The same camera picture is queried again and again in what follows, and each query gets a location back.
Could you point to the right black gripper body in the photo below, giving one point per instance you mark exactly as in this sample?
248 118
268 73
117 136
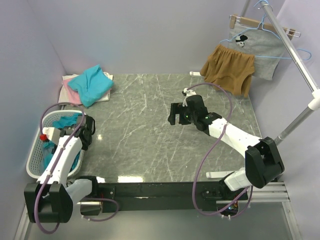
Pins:
189 118

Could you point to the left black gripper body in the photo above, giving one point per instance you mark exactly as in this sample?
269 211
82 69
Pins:
89 142

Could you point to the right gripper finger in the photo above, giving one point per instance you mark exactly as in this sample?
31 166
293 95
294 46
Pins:
172 117
177 108

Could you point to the teal t shirt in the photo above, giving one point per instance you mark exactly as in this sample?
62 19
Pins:
49 147

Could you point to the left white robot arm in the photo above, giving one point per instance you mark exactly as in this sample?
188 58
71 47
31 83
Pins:
49 199

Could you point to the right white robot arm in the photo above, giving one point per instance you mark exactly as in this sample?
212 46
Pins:
262 160

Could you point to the folded pink t shirt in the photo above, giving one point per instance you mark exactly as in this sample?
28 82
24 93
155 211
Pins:
73 96

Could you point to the folded white t shirt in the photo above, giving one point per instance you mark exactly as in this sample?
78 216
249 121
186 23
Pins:
63 94

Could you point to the white laundry basket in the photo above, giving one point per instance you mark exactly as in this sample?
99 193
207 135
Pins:
35 163

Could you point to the folded cyan t shirt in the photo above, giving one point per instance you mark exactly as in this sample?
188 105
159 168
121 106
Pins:
91 85

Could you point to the brown shorts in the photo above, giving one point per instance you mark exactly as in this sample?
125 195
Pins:
230 69

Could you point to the grey panda cloth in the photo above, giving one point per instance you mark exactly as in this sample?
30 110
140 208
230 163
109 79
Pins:
264 45

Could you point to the wooden clip hanger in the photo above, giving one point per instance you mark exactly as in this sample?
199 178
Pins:
252 23

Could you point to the metal clothes rack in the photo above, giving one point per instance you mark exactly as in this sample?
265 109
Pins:
312 107

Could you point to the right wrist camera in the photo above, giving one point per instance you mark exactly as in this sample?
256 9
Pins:
187 93

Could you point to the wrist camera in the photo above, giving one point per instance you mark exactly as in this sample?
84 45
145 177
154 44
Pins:
187 93
51 134

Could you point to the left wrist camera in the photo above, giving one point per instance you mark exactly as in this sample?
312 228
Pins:
51 134

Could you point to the aluminium rail frame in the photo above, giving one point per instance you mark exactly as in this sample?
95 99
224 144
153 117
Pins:
274 192

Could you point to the light blue wire hanger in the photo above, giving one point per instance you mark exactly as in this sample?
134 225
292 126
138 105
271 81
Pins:
297 55

